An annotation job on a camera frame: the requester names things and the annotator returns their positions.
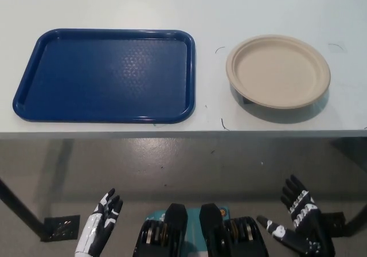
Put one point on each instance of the black table leg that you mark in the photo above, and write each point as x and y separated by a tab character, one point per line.
23	208
357	217

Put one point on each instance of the beige paper plate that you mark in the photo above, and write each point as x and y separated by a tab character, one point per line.
278	70

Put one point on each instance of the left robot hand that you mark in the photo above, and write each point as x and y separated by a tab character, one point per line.
96	228

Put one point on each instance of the blue plastic tray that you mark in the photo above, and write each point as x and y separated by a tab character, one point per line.
100	76

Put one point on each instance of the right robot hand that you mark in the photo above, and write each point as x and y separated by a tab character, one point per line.
311	228

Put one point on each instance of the black floor foot plate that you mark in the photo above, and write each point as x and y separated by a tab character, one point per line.
64	226
334	222

